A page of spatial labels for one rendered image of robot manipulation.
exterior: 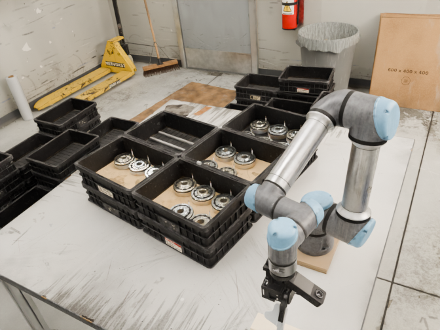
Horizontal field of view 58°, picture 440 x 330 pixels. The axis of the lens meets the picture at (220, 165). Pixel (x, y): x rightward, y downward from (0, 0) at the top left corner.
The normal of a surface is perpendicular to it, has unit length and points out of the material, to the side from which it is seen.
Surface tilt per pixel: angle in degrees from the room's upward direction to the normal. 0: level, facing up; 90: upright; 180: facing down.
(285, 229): 0
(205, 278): 0
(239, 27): 90
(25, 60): 90
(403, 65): 77
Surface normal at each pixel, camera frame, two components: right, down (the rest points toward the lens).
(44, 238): -0.10, -0.81
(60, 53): 0.87, 0.21
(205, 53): -0.47, 0.54
